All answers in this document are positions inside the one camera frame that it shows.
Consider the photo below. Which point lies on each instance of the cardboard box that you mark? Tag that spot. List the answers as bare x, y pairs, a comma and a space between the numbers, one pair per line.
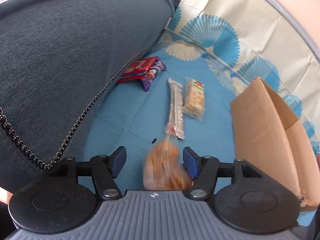
272, 140

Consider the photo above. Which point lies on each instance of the silver striped snack packet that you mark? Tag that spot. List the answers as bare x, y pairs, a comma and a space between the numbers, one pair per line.
176, 107

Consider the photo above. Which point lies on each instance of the purple snack packet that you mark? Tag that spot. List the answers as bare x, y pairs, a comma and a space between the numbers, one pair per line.
152, 73

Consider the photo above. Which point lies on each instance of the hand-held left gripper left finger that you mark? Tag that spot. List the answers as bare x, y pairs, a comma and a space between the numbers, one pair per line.
118, 161

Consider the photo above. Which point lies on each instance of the blue fan print cover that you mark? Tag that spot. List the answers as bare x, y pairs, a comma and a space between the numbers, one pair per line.
212, 55

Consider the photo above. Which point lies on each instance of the clear bag of orange crackers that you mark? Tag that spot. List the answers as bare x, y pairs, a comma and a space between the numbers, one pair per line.
162, 167

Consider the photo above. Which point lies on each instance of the green label snack packet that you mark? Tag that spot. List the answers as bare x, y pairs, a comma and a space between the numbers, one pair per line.
195, 97

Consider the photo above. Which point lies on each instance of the red snack packet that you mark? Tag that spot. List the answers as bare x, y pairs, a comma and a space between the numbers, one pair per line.
136, 70

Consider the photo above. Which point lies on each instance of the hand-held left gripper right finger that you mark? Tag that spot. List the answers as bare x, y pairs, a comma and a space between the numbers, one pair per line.
191, 163

